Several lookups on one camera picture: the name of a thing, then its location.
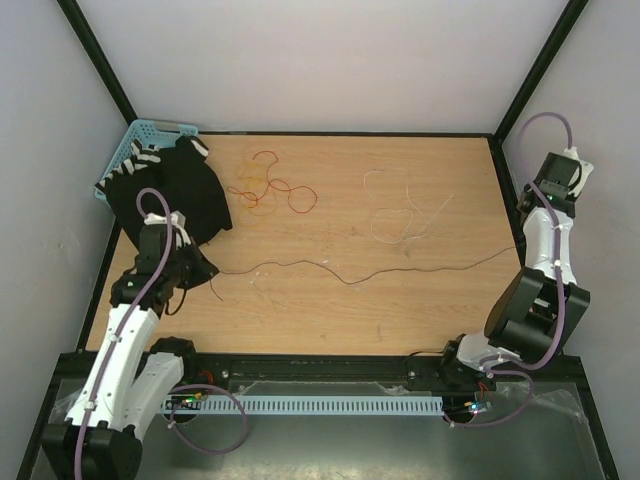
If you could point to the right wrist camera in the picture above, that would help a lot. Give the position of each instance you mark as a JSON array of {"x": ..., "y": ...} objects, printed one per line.
[{"x": 581, "y": 175}]

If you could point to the black enclosure frame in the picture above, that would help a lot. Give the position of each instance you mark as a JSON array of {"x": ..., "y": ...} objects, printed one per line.
[{"x": 566, "y": 368}]

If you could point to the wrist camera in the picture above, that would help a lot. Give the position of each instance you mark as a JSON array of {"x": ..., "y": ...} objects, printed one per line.
[
  {"x": 177, "y": 221},
  {"x": 581, "y": 175}
]

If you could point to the light blue slotted cable duct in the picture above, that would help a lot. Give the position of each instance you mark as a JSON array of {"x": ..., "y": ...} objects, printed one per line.
[{"x": 308, "y": 406}]

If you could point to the black striped cloth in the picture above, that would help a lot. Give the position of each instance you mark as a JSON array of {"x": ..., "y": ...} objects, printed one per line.
[{"x": 182, "y": 176}]

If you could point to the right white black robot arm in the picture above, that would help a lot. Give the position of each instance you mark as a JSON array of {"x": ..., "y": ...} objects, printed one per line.
[{"x": 540, "y": 308}]

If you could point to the white zip tie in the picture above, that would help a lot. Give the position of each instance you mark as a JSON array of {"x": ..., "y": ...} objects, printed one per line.
[{"x": 429, "y": 221}]

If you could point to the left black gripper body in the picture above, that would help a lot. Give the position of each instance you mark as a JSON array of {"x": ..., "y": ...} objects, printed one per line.
[{"x": 180, "y": 267}]

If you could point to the light blue plastic basket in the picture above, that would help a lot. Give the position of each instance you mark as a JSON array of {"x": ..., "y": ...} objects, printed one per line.
[{"x": 146, "y": 134}]

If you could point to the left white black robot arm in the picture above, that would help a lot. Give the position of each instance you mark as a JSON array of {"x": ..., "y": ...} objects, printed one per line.
[{"x": 101, "y": 435}]

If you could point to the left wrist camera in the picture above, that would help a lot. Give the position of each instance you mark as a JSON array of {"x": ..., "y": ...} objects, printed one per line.
[{"x": 177, "y": 221}]

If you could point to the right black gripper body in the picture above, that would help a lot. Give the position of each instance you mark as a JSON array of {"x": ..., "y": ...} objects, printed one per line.
[{"x": 530, "y": 201}]

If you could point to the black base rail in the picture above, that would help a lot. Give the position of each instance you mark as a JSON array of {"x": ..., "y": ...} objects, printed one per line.
[{"x": 416, "y": 371}]

